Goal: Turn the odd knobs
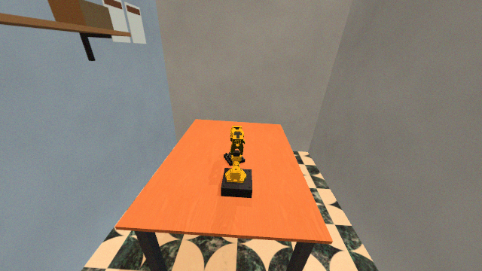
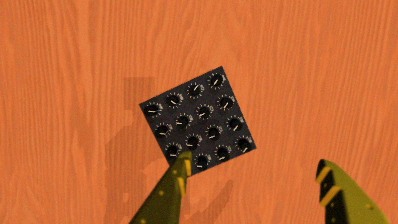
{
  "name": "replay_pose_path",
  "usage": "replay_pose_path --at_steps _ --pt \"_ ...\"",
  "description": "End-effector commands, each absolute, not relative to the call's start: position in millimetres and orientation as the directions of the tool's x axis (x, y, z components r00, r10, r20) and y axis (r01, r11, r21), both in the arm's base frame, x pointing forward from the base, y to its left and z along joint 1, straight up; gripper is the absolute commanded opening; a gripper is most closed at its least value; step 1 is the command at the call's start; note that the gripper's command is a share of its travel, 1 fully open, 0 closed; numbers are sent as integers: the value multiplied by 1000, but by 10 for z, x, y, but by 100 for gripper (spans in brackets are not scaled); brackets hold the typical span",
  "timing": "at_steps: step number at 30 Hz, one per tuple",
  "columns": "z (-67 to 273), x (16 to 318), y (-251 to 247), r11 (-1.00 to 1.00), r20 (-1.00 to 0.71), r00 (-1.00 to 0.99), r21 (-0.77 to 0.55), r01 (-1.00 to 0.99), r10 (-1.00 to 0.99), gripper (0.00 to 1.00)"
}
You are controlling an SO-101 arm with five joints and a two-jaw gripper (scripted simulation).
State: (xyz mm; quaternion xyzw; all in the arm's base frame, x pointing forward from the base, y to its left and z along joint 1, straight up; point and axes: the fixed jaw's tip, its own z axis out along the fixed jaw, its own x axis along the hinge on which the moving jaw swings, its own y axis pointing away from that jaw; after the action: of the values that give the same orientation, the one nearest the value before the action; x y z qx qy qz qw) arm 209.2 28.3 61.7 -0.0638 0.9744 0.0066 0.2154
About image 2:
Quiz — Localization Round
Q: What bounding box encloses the black knob box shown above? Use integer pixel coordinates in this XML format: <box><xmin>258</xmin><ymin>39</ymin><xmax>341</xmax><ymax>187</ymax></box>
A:
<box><xmin>139</xmin><ymin>66</ymin><xmax>256</xmax><ymax>176</ymax></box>

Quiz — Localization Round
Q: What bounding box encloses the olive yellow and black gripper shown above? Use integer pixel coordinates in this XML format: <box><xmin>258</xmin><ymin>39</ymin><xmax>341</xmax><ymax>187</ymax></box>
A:
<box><xmin>128</xmin><ymin>151</ymin><xmax>390</xmax><ymax>224</ymax></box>

